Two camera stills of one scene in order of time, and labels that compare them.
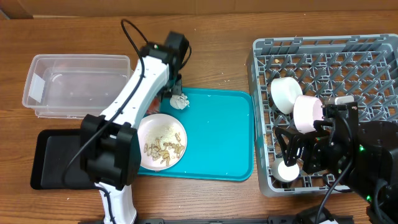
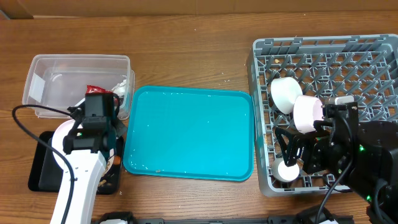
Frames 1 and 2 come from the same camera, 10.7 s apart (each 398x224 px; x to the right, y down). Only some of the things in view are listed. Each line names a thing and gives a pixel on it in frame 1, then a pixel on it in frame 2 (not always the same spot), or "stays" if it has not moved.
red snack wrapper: [154, 107] -> [94, 89]
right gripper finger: [318, 124] stays
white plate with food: [163, 140] -> [60, 132]
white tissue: [179, 101] -> [119, 89]
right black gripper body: [326, 160] stays
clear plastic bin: [68, 86] stays
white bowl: [285, 91] stays
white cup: [283, 173] stays
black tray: [53, 149] stays
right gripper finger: [289, 142] stays
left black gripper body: [175, 88] -> [121, 127]
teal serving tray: [219, 128] stays
